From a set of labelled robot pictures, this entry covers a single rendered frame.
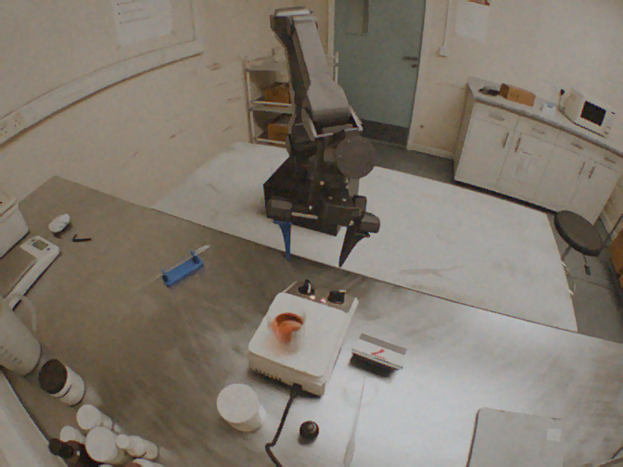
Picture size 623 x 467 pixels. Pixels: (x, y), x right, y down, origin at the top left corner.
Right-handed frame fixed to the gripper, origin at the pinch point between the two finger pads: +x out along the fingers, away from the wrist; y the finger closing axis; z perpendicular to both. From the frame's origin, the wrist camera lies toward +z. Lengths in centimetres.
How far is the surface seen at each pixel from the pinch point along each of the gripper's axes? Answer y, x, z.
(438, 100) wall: 135, -105, -228
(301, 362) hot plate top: -1.5, 13.5, 14.7
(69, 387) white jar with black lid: -41, 28, 17
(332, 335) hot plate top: 2.9, 10.7, 11.2
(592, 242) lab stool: 149, -10, -39
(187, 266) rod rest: -25.8, 13.2, -13.4
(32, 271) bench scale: -74, 23, -11
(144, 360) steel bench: -29.0, 25.7, 6.5
